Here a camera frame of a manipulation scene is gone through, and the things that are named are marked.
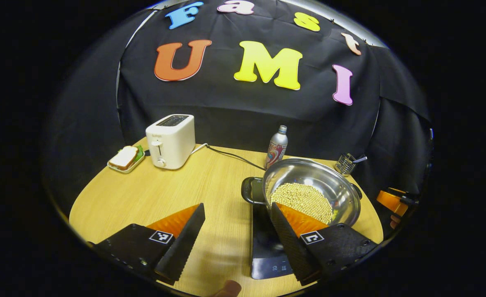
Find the white rectangular plate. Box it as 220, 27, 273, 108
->
107, 146, 146, 174

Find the stainless steel pot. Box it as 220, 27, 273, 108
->
241, 158, 363, 227

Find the black induction cooktop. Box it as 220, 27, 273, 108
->
250, 177, 309, 280

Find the black power cable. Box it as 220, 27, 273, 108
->
205, 144, 267, 171

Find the black backdrop cloth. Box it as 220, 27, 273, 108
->
41, 0, 433, 231

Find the sandwich with lettuce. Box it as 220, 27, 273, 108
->
109, 145, 144, 171

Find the white toaster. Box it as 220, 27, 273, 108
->
145, 114, 196, 170

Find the pile of soybeans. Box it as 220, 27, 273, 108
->
270, 183, 333, 224

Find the silver printed bottle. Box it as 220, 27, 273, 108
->
265, 125, 289, 170

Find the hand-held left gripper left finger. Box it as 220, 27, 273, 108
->
88, 203, 206, 285

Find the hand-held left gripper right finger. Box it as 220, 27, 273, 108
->
270, 202, 379, 286

